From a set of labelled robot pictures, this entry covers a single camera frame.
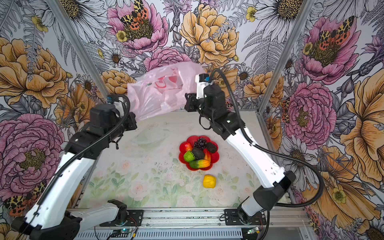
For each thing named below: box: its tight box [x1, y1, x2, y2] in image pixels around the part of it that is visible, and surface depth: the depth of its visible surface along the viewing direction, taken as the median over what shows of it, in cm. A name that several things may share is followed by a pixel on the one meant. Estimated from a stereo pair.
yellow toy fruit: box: [203, 174, 217, 189], surface depth 83 cm
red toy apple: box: [179, 141, 193, 154], surface depth 96 cm
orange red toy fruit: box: [203, 148, 211, 162], surface depth 93 cm
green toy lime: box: [183, 150, 196, 163], surface depth 91 cm
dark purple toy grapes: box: [194, 137, 207, 150], surface depth 99 cm
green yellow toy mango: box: [189, 159, 211, 169], surface depth 87 cm
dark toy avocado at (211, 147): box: [206, 142, 217, 154], surface depth 96 cm
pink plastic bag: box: [126, 62, 205, 121], surface depth 66 cm
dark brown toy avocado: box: [192, 147, 205, 160], surface depth 91 cm
